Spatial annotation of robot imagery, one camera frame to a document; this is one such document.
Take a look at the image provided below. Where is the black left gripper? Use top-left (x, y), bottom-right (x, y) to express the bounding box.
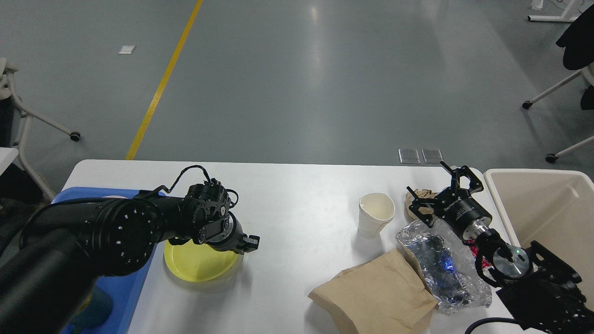
top-left (205, 214), bottom-right (260, 254)

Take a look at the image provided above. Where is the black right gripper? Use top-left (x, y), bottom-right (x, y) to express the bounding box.
top-left (407, 161), bottom-right (493, 241)

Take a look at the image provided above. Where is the yellow plastic plate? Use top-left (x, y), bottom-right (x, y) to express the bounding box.
top-left (163, 241), bottom-right (241, 283)

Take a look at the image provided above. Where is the dark teal mug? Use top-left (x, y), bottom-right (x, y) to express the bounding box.
top-left (70, 286), bottom-right (113, 334)

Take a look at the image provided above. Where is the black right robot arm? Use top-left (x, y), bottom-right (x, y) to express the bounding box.
top-left (407, 161), bottom-right (594, 334)

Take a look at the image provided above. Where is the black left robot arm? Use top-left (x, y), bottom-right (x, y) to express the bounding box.
top-left (1, 166), bottom-right (260, 334)

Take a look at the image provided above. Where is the crumpled brown paper ball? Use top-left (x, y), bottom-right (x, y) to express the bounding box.
top-left (404, 189), bottom-right (438, 222)

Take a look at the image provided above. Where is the red wrapper piece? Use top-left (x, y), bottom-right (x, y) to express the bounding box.
top-left (464, 240), bottom-right (492, 269)

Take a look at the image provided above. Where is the crumpled silver foil wrapper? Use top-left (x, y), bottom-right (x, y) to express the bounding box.
top-left (395, 220), bottom-right (492, 315)

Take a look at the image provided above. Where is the white paper cup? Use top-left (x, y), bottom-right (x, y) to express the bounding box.
top-left (358, 193), bottom-right (395, 238)

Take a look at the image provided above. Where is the beige plastic bin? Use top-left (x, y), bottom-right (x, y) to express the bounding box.
top-left (484, 169), bottom-right (594, 309)

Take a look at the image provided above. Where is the brown paper bag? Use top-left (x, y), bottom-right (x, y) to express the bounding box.
top-left (309, 249), bottom-right (438, 334)

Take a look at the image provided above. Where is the blue plastic tray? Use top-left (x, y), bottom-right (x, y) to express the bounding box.
top-left (52, 186), bottom-right (155, 334)

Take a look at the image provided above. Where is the pink plate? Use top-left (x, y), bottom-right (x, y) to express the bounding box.
top-left (103, 195), bottom-right (128, 199)

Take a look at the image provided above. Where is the right side office chair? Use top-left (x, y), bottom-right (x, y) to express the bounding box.
top-left (522, 5), bottom-right (594, 164)

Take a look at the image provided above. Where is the white side table edge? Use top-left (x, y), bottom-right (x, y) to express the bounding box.
top-left (0, 147), bottom-right (19, 175)

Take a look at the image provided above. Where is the white office chair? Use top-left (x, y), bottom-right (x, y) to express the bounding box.
top-left (0, 58), bottom-right (82, 202)

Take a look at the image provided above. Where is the white desk frame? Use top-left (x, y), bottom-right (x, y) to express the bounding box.
top-left (527, 0), bottom-right (594, 23)

